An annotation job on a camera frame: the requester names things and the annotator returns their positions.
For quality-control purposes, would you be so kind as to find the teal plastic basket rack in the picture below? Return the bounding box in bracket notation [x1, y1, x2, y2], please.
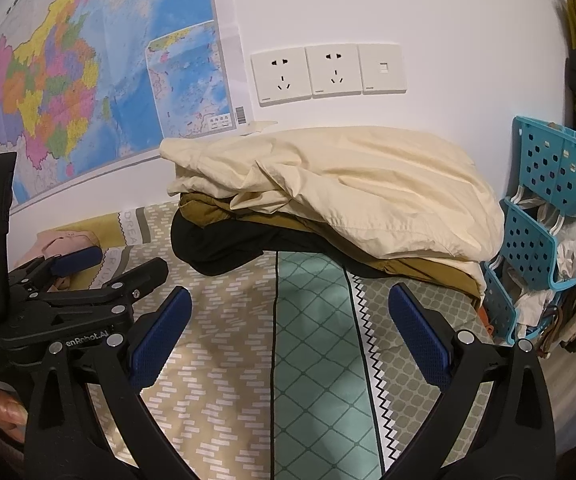
[482, 116, 576, 346]

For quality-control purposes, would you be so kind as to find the colourful wall map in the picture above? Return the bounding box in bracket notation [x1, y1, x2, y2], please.
[0, 0, 252, 208]

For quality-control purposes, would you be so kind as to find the pink pillow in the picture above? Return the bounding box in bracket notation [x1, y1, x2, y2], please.
[12, 230, 101, 292]

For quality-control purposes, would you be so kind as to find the olive brown garment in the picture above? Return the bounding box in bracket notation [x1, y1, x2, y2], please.
[175, 193, 485, 300]

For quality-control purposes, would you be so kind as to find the patterned bed sheet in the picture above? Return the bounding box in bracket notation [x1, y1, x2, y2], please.
[35, 200, 499, 480]

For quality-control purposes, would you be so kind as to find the black garment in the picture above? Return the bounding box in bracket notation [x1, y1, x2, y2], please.
[171, 211, 343, 276]

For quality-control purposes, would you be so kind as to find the cream jacket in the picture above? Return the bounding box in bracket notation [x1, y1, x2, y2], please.
[160, 126, 504, 262]

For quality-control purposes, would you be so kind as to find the person's left hand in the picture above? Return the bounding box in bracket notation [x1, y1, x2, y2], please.
[0, 390, 28, 443]

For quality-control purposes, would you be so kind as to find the white network wall plate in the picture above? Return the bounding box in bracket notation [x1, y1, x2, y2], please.
[358, 44, 407, 94]

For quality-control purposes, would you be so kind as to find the left wall socket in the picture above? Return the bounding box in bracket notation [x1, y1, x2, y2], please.
[251, 47, 313, 106]

